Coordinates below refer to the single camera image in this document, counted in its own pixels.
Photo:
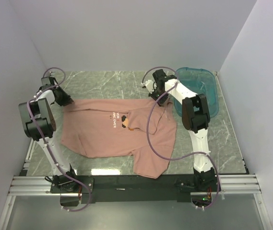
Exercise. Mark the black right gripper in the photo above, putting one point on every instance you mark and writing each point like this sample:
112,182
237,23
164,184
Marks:
161,101

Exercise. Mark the pink t shirt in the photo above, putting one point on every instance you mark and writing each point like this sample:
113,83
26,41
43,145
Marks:
97,128

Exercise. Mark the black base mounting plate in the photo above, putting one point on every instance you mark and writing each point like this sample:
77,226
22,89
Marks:
132,188

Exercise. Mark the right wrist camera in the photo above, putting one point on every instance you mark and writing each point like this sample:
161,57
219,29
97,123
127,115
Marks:
149,85

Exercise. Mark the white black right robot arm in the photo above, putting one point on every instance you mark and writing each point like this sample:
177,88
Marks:
195,119

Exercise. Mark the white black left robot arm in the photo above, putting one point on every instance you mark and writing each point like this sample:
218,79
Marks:
39,125

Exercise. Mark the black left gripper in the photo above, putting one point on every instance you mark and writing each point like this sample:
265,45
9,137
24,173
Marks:
67,98

